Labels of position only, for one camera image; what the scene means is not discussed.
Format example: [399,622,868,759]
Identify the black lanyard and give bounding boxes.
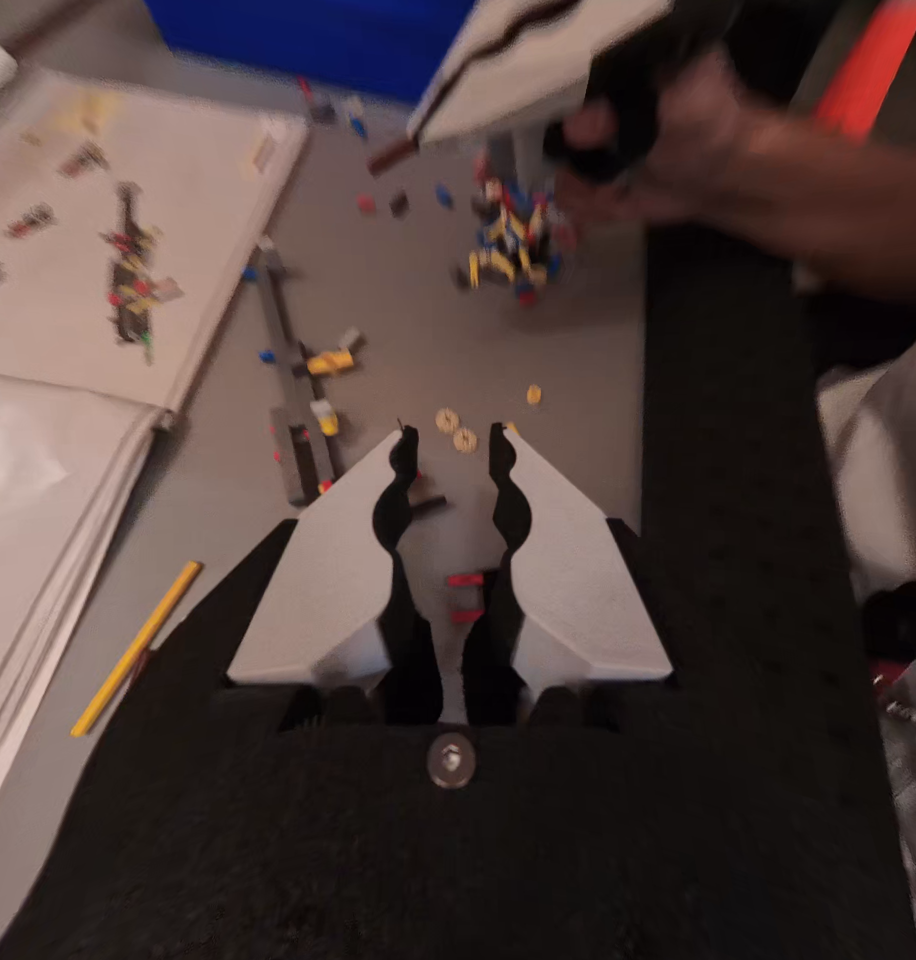
[861,576,916,663]

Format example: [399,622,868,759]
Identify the blue plastic bin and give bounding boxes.
[143,0,479,103]

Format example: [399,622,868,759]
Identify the open lego instruction booklet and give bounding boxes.
[0,66,310,828]

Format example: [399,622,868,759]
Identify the person's right hand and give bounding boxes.
[557,58,798,224]

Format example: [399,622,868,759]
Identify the black foam pad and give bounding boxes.
[641,223,881,753]

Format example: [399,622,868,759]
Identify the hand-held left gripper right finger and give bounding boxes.
[461,421,675,726]

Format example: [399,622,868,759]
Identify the pile of small lego pins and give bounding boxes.
[450,150,581,310]

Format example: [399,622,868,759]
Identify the long grey lego beam assembly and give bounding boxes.
[244,238,449,520]

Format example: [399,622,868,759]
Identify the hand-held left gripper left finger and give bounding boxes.
[225,426,444,726]

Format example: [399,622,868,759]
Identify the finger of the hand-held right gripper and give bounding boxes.
[426,0,577,104]
[410,0,678,147]

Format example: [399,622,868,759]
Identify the black lego fork red pins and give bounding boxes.
[446,570,505,626]

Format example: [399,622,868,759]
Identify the person's white shirt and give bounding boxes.
[813,321,916,960]

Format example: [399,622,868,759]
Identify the orange reflective vest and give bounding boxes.
[812,0,916,141]

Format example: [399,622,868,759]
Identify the brown lego axle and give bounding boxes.
[365,138,422,178]

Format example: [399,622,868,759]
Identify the long yellow lego axle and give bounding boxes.
[69,559,205,739]

